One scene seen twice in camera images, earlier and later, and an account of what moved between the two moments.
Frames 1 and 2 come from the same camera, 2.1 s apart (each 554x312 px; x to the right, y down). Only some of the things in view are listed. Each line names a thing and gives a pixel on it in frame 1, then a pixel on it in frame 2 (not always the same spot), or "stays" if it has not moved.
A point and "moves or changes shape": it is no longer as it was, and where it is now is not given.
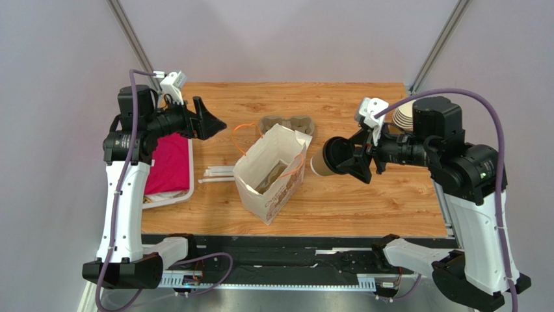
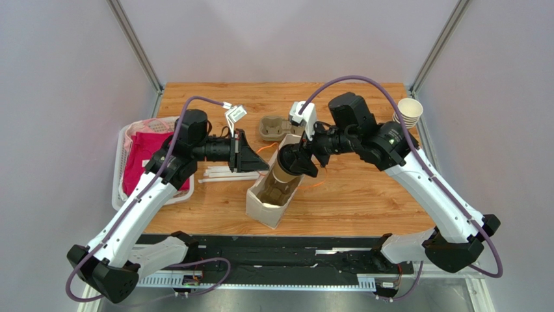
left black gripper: (192, 128) → (246, 159)
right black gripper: (369, 149) → (312, 151)
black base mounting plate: (361, 256) stays
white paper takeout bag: (279, 143) moves or changes shape
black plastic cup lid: (336, 151) moves or changes shape
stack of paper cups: (403, 115) stays
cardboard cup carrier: (302, 124) → (272, 128)
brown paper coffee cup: (319, 166) moves or changes shape
